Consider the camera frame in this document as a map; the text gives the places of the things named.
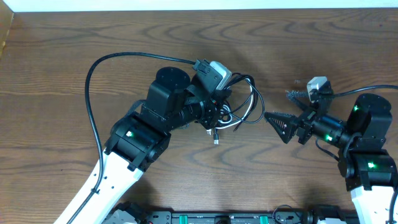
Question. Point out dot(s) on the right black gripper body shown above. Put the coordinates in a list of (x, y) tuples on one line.
[(306, 124)]

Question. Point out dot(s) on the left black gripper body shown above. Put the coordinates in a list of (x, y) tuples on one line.
[(211, 106)]

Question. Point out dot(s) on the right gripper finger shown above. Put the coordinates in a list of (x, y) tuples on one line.
[(285, 125), (294, 96)]

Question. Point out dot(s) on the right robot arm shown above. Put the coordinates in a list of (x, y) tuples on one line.
[(369, 171)]

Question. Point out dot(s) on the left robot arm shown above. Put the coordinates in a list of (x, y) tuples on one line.
[(139, 138)]

